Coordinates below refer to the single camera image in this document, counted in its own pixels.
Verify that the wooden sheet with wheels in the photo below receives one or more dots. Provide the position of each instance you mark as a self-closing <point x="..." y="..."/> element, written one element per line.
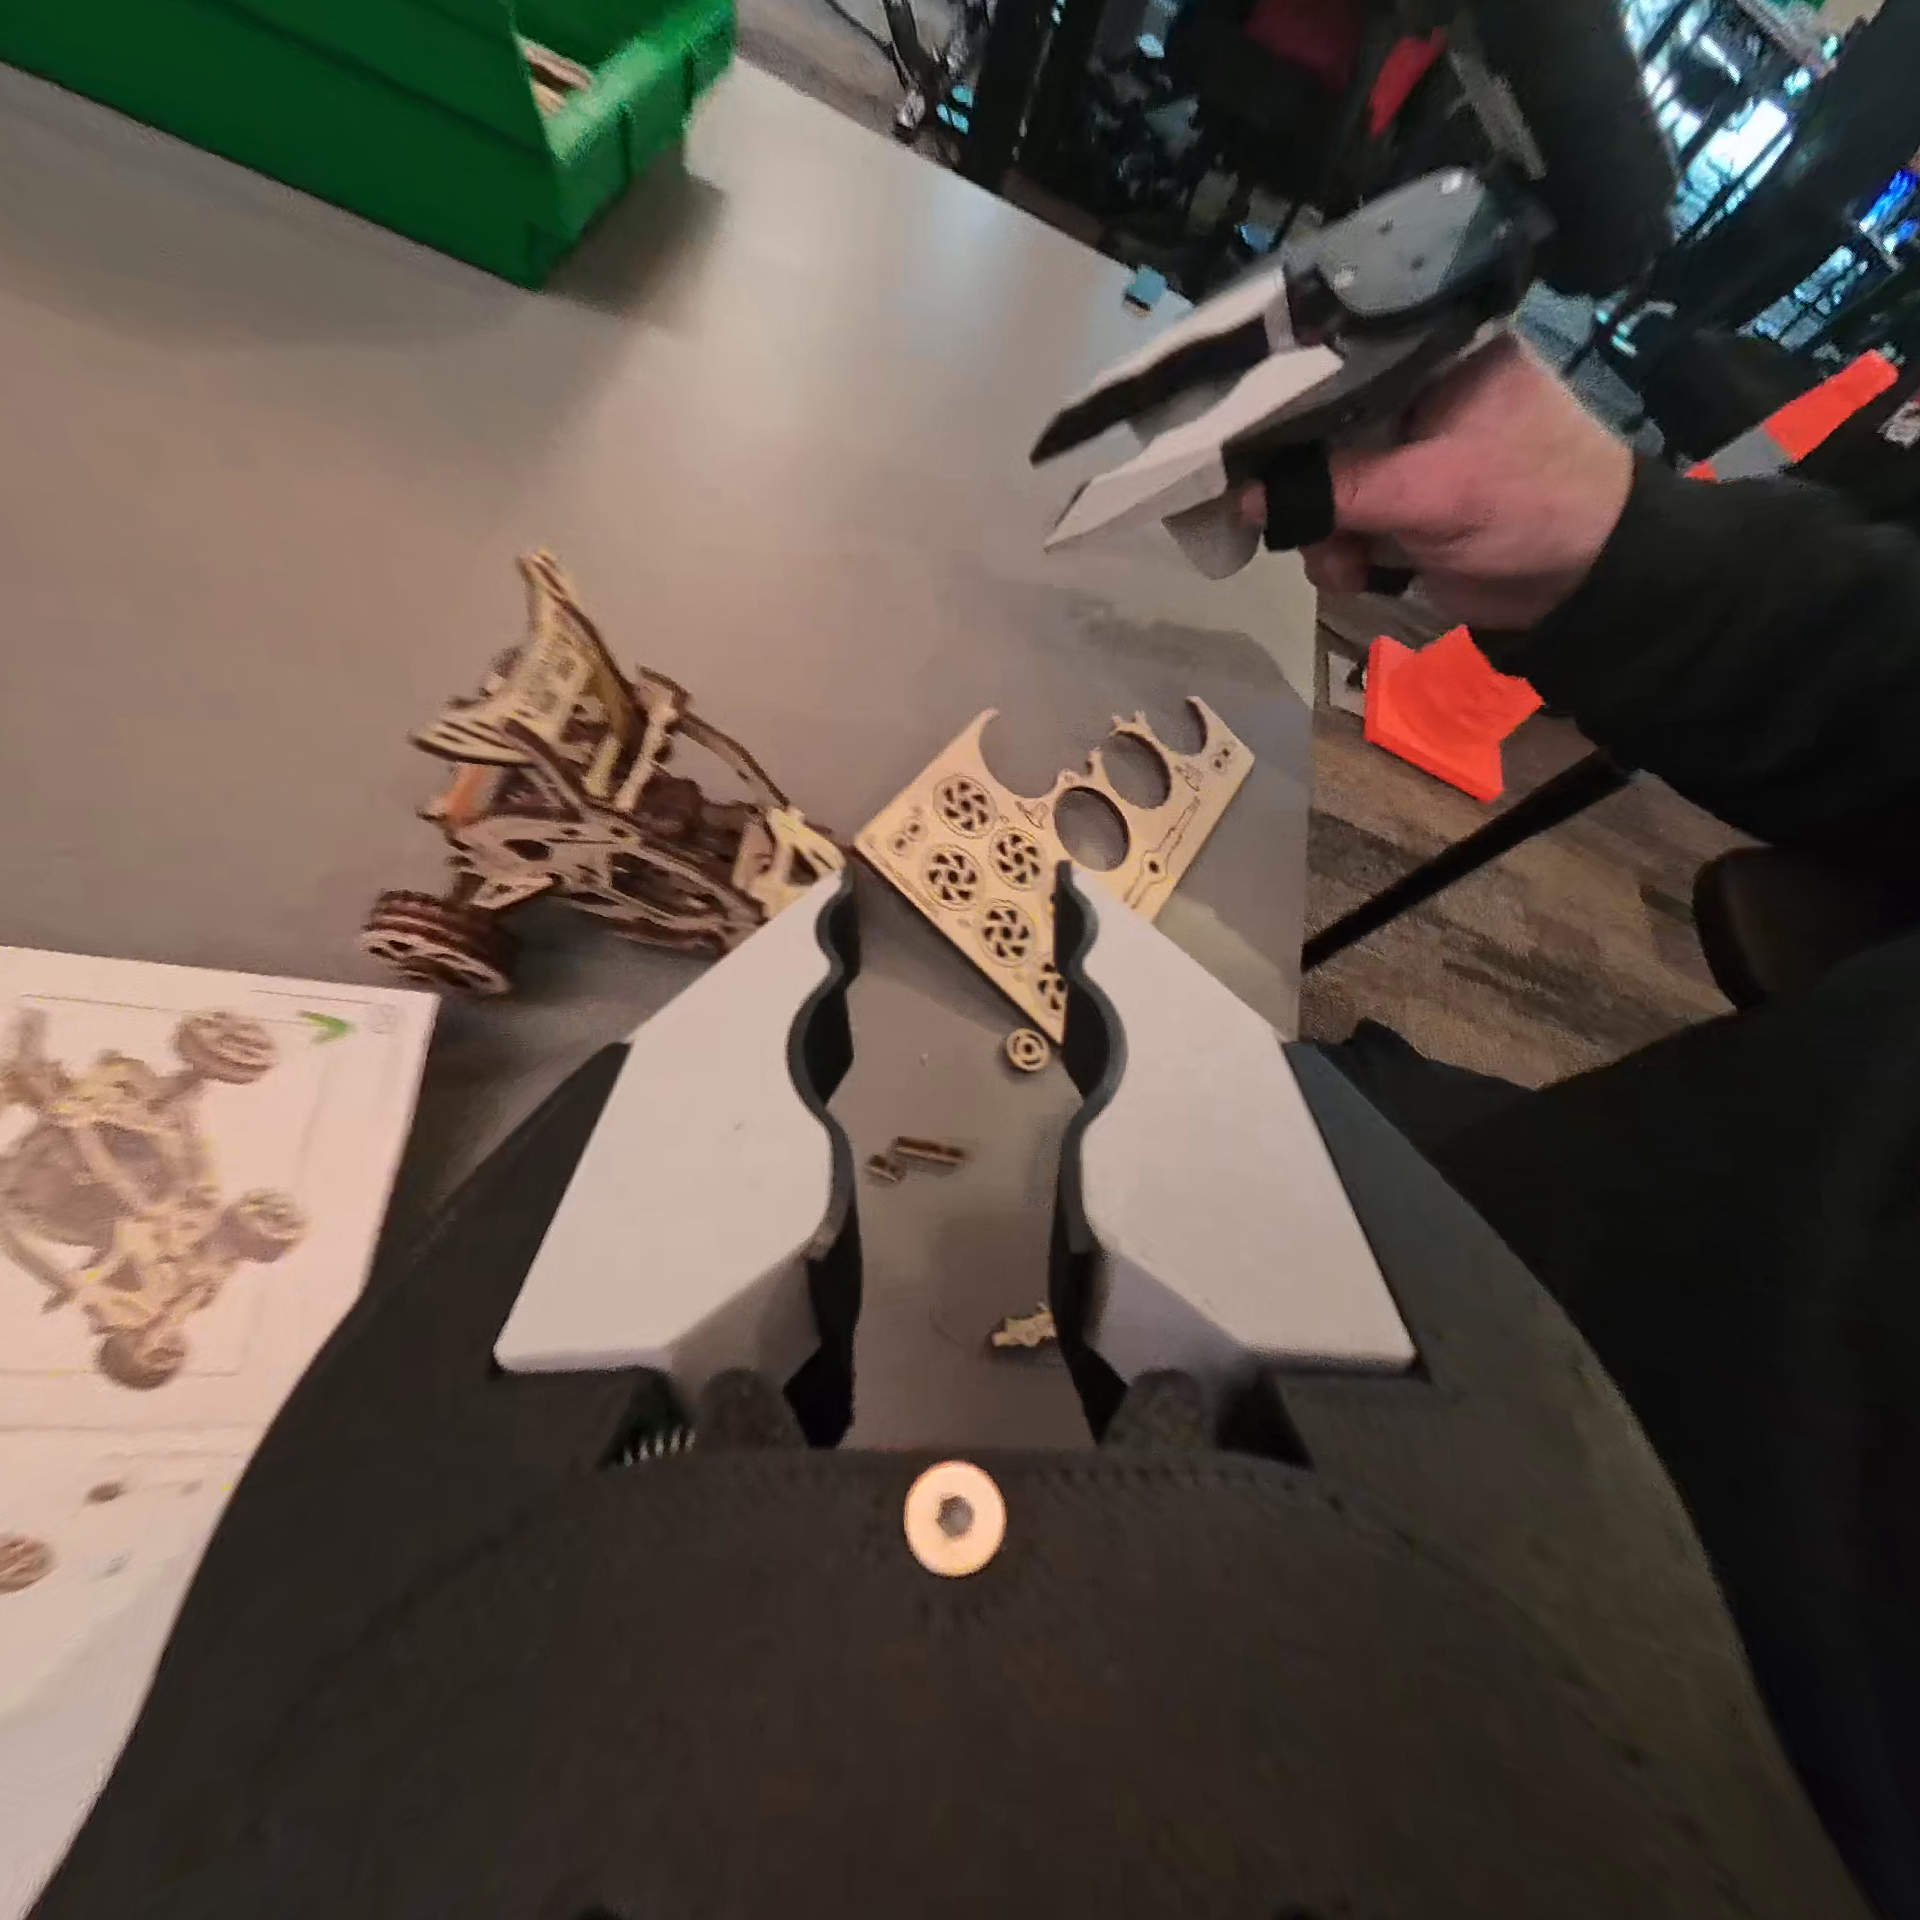
<point x="960" y="820"/>

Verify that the black chair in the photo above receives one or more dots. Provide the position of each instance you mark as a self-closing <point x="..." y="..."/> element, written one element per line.
<point x="1471" y="855"/>

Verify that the green plastic bin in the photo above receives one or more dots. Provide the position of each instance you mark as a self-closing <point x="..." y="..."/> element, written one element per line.
<point x="376" y="135"/>

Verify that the orange traffic cone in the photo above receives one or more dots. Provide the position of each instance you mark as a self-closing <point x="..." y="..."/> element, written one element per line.
<point x="1441" y="705"/>

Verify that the small loose wooden wheel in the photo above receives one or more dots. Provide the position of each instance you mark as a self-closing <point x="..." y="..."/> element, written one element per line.
<point x="1027" y="1051"/>

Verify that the wooden buggy model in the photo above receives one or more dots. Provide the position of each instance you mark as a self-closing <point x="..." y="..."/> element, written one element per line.
<point x="587" y="839"/>

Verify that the red machine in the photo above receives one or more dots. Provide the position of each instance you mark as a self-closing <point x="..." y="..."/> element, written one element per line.
<point x="1411" y="84"/>

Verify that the person's right hand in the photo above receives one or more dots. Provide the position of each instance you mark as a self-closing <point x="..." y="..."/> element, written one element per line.
<point x="1485" y="494"/>

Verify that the person's right forearm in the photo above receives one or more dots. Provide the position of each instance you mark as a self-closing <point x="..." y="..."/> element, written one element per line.
<point x="1757" y="661"/>

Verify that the small wooden stick piece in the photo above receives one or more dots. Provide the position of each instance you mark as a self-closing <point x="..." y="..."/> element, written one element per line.
<point x="918" y="1158"/>

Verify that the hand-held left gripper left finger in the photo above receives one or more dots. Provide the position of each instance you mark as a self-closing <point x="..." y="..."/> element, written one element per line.
<point x="675" y="1201"/>

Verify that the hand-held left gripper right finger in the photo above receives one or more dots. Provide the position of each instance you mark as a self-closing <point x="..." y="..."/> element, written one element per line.
<point x="1244" y="1201"/>

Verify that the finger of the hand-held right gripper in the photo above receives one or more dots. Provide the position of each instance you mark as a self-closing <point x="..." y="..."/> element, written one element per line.
<point x="1172" y="475"/>
<point x="1185" y="347"/>

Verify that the small notched wooden piece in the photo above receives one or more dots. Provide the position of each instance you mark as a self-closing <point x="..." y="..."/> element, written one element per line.
<point x="1022" y="1329"/>

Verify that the instruction booklet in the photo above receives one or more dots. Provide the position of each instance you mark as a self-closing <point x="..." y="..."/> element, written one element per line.
<point x="182" y="1171"/>

